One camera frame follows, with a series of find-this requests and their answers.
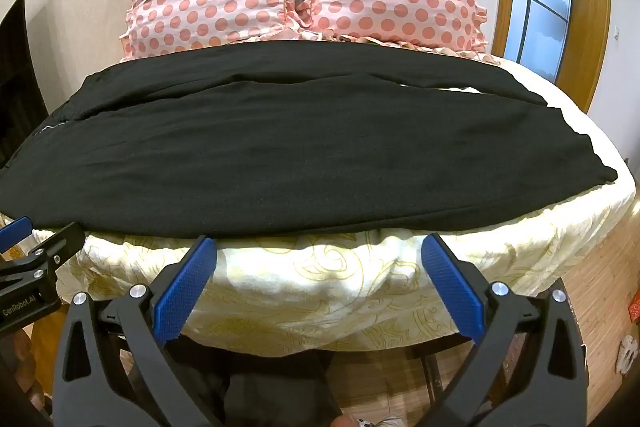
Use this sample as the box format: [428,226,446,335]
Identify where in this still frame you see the black pants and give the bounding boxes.
[0,41,619,239]

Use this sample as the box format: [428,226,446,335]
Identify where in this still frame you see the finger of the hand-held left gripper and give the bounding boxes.
[0,216,34,254]
[0,222,86,290]

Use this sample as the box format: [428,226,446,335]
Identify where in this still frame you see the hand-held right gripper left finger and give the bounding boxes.
[51,234,223,427]

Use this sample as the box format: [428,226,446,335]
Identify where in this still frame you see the yellow patterned bed sheet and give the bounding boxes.
[55,52,639,354]

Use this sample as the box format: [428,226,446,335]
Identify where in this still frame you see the person's dark trouser leg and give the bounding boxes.
[165,341,342,427]

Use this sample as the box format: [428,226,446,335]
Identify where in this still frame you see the person's shoe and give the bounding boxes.
[332,414,407,427]

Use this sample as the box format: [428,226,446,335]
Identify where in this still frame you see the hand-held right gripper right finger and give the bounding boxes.
[420,233,589,427]

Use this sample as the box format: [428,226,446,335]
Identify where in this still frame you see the dark wooden furniture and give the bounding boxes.
[0,0,49,168]

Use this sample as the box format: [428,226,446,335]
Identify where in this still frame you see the white slipper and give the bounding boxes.
[619,334,640,376]

